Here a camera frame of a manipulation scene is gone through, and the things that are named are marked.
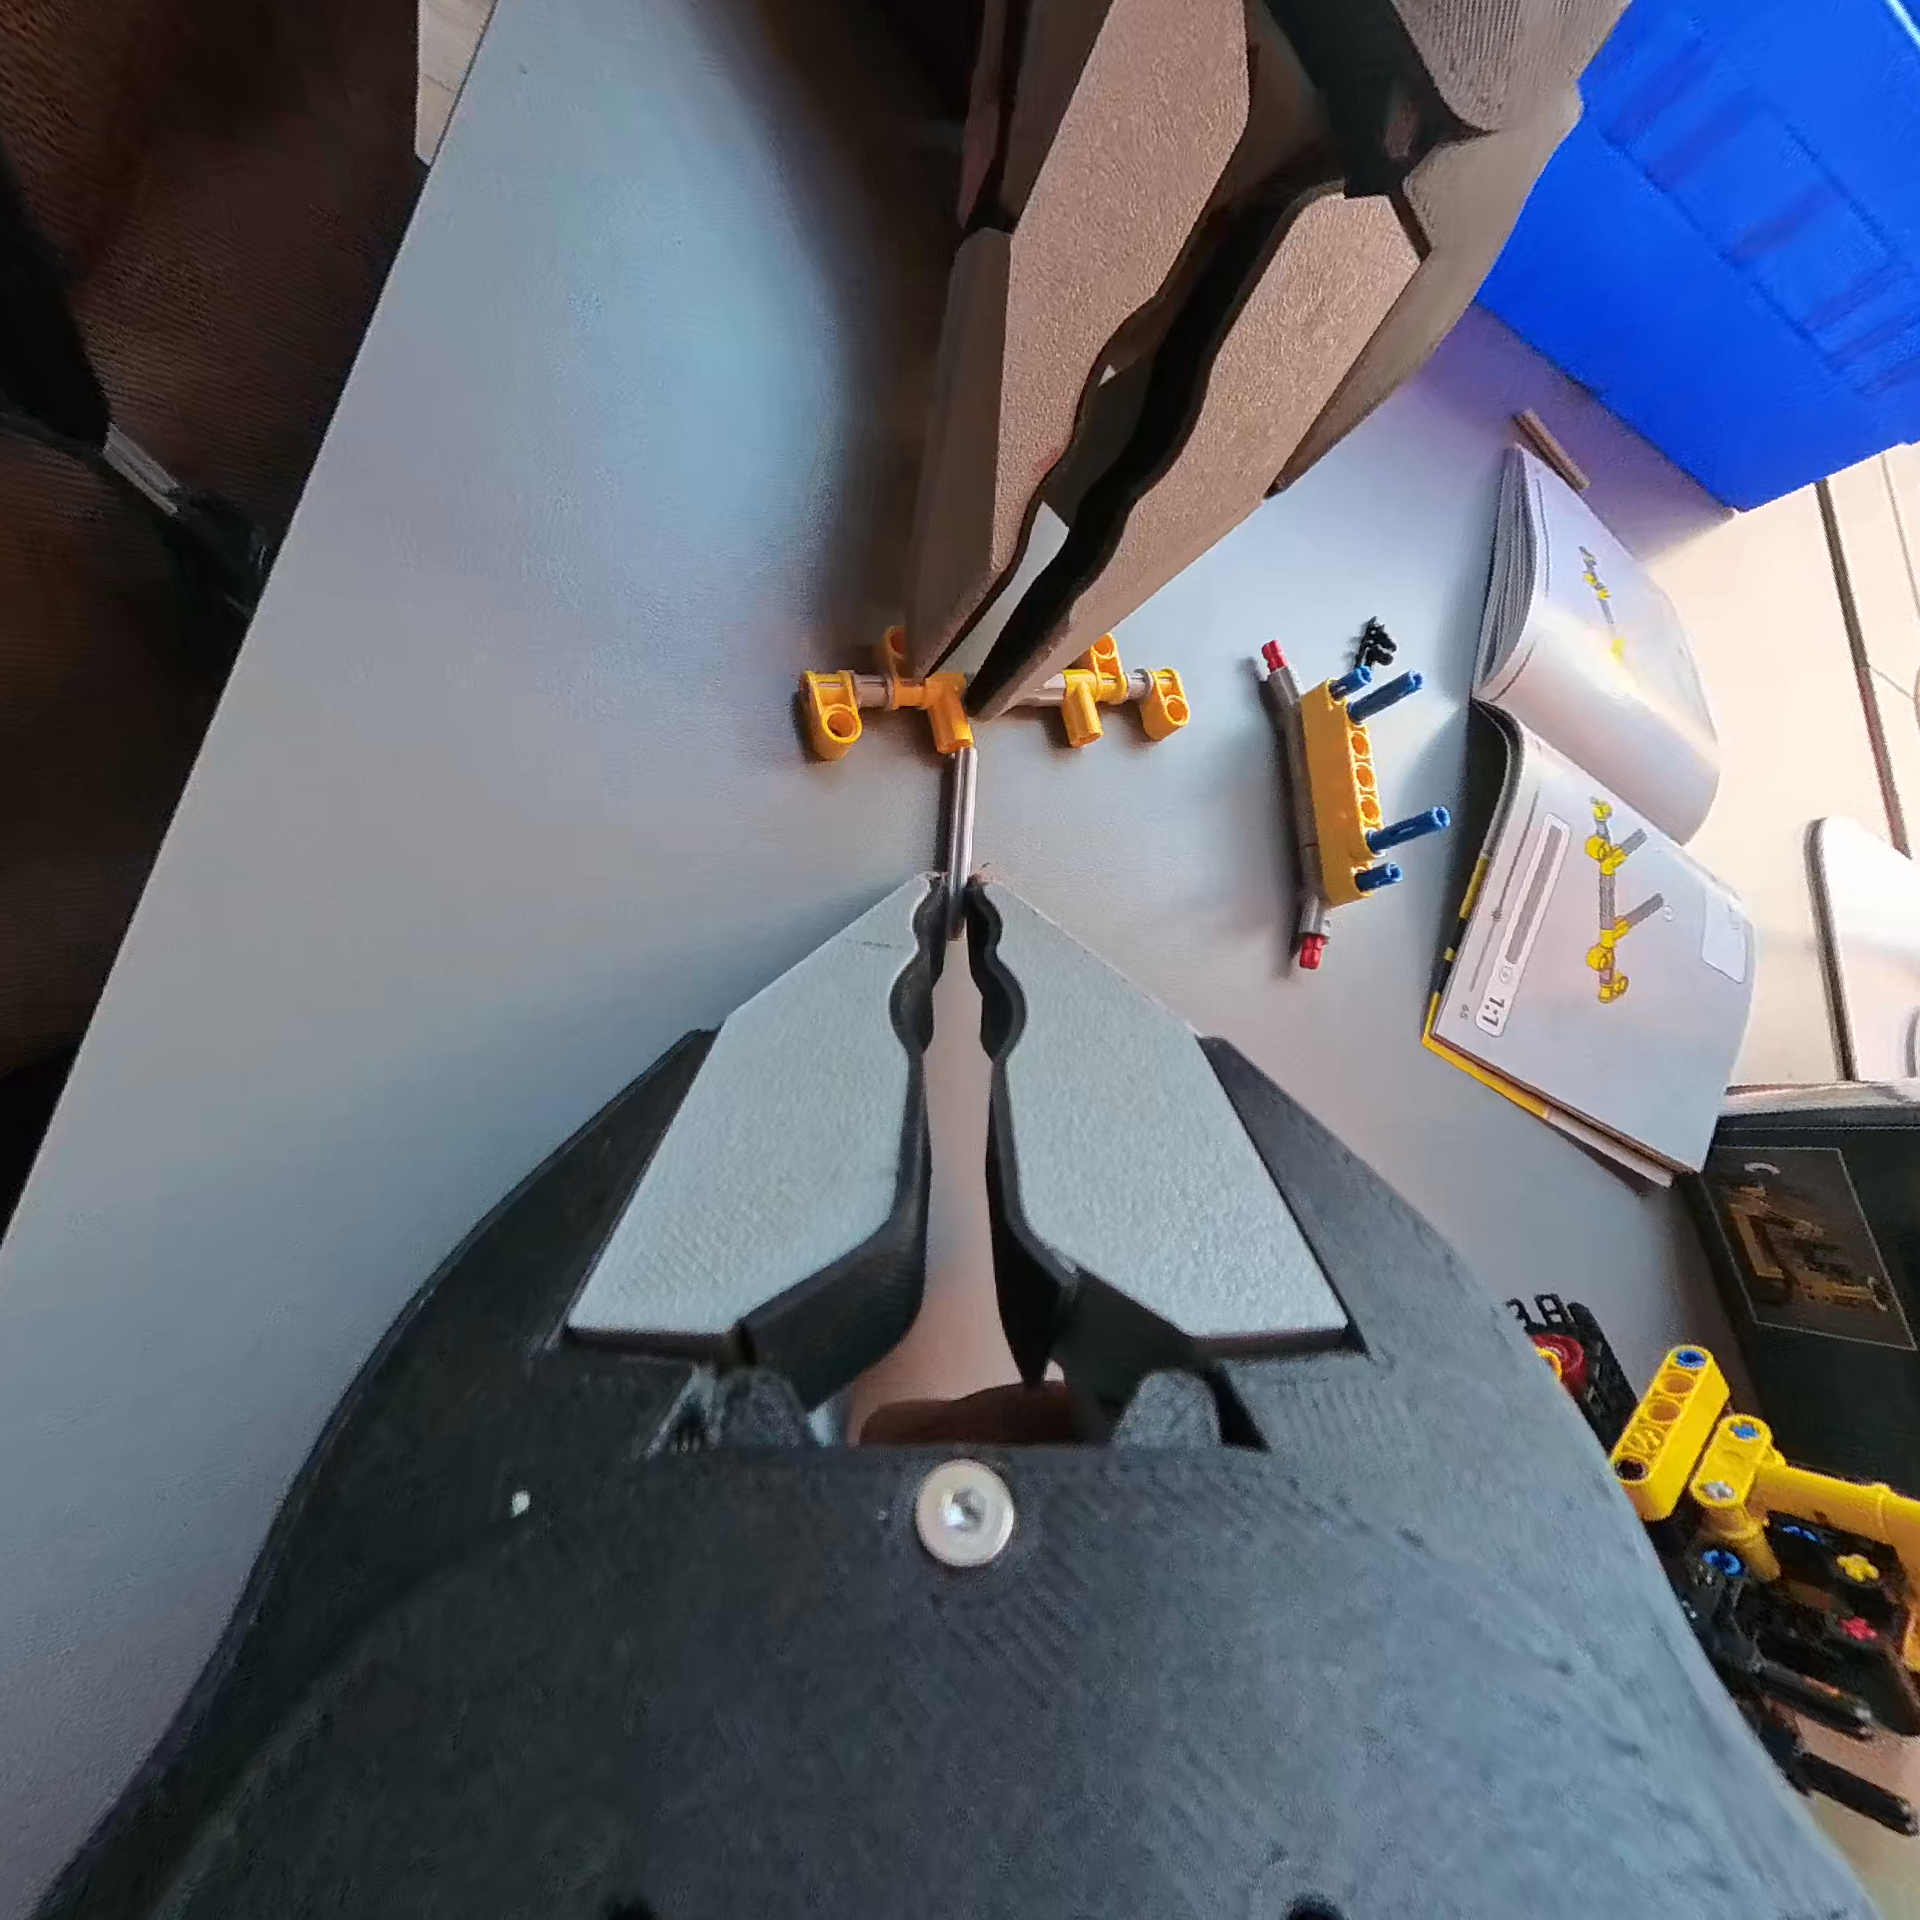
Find person's brown clothing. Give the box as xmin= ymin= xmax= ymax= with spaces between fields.
xmin=0 ymin=0 xmax=438 ymax=1247

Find black strap with metal tip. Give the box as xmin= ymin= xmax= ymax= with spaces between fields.
xmin=0 ymin=133 xmax=280 ymax=632

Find yellow lego beam blue pins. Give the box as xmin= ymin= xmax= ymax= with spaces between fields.
xmin=1256 ymin=640 xmax=1454 ymax=971

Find black lego set box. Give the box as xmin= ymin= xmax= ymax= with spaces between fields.
xmin=1677 ymin=1080 xmax=1920 ymax=1487

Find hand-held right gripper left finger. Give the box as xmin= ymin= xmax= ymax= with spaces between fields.
xmin=567 ymin=875 xmax=941 ymax=1404

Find yellow lego connector axle assembly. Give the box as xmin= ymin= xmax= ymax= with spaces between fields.
xmin=798 ymin=626 xmax=1191 ymax=756

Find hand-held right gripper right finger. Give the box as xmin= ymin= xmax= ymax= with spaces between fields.
xmin=967 ymin=883 xmax=1351 ymax=1441

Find blue plastic bin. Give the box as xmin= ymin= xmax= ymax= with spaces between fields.
xmin=1472 ymin=0 xmax=1920 ymax=512

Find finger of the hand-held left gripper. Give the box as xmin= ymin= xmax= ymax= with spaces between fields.
xmin=974 ymin=103 xmax=1579 ymax=720
xmin=912 ymin=0 xmax=1255 ymax=672

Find yellow black lego vehicle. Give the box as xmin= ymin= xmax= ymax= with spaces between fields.
xmin=1501 ymin=1295 xmax=1920 ymax=1840

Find grey lego axle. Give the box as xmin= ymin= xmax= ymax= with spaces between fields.
xmin=942 ymin=743 xmax=982 ymax=940

